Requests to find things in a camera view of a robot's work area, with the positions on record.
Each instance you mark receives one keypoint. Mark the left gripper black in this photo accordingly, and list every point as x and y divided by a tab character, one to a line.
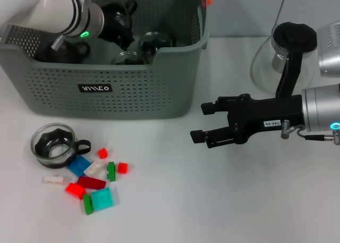
117	40

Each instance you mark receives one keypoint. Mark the glass teacup black holder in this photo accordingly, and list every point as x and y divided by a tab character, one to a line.
156	45
127	59
40	147
119	15

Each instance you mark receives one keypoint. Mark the small red toy cube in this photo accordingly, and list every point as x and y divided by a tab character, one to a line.
122	168
102	153

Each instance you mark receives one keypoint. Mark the bright red toy brick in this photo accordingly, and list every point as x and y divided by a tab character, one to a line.
75	190

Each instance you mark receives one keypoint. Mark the dark clay teapot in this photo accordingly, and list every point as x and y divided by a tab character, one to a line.
69	54

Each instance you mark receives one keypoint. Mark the green toy brick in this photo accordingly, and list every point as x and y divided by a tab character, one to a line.
111	171
88	204

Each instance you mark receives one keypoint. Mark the dark red curved brick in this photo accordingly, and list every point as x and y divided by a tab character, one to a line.
91	182

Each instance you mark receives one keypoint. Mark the white toy brick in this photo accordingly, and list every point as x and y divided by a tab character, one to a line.
54	180
93	169

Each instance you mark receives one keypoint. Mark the blue toy brick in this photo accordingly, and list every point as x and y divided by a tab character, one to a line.
78	166

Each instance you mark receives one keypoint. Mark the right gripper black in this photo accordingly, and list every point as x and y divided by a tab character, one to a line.
265	114

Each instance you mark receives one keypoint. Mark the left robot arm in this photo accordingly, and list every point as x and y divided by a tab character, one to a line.
53	12

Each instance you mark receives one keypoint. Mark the teal square toy plate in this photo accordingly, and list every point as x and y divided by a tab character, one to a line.
102	199

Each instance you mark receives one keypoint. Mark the grey perforated plastic storage bin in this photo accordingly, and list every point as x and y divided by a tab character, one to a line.
132	94

